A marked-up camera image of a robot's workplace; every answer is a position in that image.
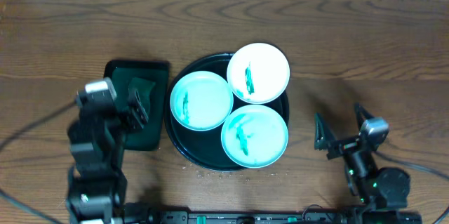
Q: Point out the green scrubbing sponge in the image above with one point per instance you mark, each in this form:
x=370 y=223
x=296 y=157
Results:
x=144 y=88

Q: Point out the mint plate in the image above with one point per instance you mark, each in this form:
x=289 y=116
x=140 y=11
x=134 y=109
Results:
x=201 y=101
x=254 y=136

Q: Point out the black rectangular water tray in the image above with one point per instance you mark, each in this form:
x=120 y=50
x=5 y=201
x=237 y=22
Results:
x=121 y=72

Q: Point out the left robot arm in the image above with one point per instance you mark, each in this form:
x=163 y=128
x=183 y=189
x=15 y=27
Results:
x=96 y=183

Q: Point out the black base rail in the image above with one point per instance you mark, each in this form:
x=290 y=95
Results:
x=310 y=216

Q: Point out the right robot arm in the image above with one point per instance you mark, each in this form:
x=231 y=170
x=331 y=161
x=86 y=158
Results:
x=383 y=192

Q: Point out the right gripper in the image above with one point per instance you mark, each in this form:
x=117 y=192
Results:
x=342 y=148

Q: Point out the mint plate front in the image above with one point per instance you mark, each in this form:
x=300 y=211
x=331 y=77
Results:
x=254 y=136

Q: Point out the round black serving tray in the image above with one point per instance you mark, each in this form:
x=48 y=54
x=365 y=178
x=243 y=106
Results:
x=203 y=148

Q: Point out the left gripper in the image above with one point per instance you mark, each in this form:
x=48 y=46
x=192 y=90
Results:
x=123 y=112

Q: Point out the white plate rear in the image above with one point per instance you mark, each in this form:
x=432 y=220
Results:
x=258 y=73

